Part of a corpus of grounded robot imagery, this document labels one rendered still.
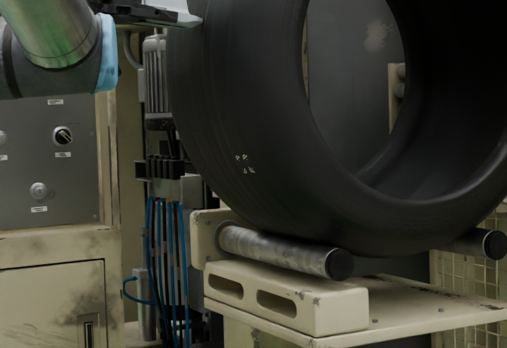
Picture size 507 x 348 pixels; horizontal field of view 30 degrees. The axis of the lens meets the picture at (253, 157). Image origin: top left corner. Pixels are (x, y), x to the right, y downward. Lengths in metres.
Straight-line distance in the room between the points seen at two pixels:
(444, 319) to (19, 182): 0.83
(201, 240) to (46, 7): 0.71
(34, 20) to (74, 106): 0.87
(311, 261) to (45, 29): 0.53
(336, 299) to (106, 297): 0.65
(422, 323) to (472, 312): 0.10
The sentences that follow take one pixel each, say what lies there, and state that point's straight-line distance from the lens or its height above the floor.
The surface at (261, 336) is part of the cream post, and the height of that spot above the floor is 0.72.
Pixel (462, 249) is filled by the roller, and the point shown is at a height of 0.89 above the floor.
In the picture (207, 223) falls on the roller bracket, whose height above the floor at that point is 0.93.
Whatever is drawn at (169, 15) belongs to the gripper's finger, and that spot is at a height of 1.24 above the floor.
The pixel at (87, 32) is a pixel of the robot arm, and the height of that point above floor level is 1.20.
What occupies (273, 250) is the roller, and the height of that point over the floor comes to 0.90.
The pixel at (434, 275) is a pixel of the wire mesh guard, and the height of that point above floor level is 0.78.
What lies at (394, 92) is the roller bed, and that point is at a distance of 1.94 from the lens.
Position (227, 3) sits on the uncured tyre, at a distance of 1.26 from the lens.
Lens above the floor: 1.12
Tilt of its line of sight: 3 degrees down
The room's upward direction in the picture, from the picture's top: 2 degrees counter-clockwise
